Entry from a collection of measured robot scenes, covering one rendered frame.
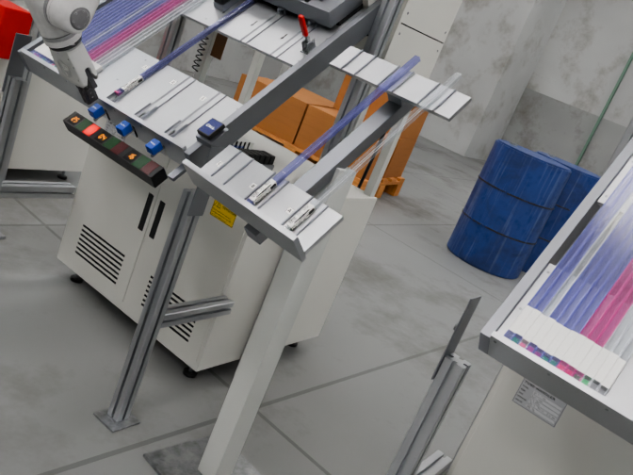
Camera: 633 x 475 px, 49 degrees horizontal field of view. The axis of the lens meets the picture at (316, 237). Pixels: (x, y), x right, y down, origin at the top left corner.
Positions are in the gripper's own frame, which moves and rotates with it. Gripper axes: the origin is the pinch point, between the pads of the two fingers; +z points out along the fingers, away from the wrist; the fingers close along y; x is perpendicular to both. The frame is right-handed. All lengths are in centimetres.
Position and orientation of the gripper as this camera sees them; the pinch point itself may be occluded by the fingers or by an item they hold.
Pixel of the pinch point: (89, 93)
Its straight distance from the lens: 177.3
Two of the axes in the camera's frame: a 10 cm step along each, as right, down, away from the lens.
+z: 1.0, 6.3, 7.7
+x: 6.5, -6.3, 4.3
